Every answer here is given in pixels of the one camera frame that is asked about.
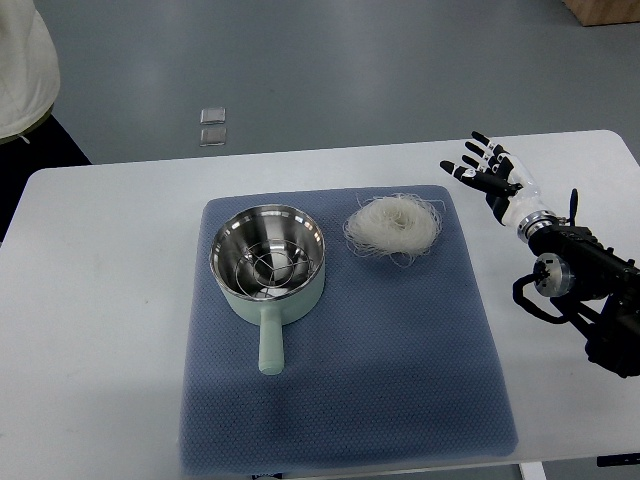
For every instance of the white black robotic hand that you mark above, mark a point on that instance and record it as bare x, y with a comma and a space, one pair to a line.
510, 191

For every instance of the white vermicelli bundle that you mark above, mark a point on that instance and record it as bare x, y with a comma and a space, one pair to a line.
399, 226

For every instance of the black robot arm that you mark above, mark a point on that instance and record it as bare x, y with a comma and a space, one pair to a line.
576, 280

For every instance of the mint green steel pot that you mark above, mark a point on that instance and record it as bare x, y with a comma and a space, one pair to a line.
263, 223

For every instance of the wooden cabinet corner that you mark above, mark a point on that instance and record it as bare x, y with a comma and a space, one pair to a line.
604, 12

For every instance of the blue textured mat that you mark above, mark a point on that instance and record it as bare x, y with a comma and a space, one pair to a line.
392, 365

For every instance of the upper floor socket plate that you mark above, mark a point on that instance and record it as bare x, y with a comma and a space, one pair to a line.
213, 115

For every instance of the person in white jacket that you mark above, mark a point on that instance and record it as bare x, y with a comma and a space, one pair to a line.
31, 137

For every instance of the wire steaming rack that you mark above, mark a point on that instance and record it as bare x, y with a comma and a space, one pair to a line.
272, 268

